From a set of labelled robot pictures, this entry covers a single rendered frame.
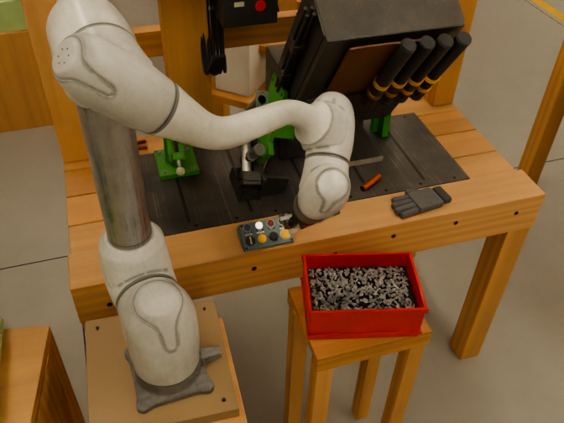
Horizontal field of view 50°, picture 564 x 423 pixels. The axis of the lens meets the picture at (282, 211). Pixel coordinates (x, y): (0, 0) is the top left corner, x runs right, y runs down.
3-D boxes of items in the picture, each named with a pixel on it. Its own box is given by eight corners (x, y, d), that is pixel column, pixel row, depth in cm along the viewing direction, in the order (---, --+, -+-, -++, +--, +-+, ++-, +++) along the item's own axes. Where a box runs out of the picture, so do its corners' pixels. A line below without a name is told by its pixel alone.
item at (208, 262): (533, 227, 209) (546, 194, 199) (80, 325, 174) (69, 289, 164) (509, 201, 219) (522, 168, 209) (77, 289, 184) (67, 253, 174)
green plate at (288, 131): (290, 155, 187) (310, 95, 175) (265, 154, 184) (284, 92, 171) (279, 134, 195) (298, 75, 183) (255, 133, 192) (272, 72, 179)
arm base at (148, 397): (232, 387, 145) (231, 373, 141) (138, 415, 139) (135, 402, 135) (210, 327, 157) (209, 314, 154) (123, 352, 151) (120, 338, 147)
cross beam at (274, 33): (435, 23, 227) (440, 0, 221) (73, 66, 197) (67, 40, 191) (429, 18, 231) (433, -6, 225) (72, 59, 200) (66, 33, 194)
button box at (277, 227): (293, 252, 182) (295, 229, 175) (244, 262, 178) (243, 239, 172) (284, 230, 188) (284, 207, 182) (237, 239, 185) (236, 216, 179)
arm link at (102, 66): (190, 91, 98) (164, 53, 107) (93, 34, 85) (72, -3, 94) (143, 153, 102) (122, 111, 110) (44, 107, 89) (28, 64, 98)
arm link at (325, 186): (336, 227, 142) (342, 174, 146) (356, 211, 127) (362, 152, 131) (290, 218, 141) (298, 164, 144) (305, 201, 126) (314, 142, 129)
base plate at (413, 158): (468, 183, 206) (470, 178, 204) (138, 245, 180) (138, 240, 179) (413, 116, 236) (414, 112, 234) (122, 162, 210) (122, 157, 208)
